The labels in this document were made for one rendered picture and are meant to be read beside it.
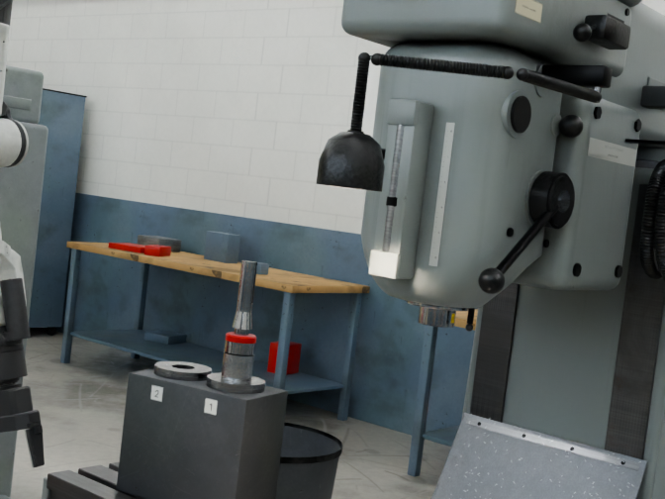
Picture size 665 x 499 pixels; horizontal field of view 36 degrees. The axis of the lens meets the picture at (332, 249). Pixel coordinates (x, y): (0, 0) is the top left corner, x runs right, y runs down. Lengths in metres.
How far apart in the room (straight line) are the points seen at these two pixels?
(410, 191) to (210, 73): 6.66
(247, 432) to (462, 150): 0.55
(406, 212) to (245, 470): 0.52
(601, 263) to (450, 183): 0.31
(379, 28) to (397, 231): 0.25
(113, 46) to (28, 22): 1.27
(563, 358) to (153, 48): 6.94
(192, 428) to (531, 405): 0.54
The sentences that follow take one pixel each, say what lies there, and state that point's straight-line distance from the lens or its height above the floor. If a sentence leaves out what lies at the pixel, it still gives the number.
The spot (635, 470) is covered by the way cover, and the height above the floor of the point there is 1.08.
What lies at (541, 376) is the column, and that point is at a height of 1.18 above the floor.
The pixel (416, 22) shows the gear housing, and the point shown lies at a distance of 1.22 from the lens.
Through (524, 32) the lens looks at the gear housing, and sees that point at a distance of 1.20.
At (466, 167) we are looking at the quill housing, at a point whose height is 1.48.
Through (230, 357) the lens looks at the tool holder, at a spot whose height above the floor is 1.17.
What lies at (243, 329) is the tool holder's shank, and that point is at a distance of 1.54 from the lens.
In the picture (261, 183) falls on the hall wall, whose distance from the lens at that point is 7.31.
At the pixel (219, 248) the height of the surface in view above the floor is 0.98.
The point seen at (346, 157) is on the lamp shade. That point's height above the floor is 1.47.
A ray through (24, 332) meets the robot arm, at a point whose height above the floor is 1.16.
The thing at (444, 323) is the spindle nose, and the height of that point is 1.29.
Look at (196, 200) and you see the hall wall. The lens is 7.78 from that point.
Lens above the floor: 1.43
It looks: 3 degrees down
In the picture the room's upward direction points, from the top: 7 degrees clockwise
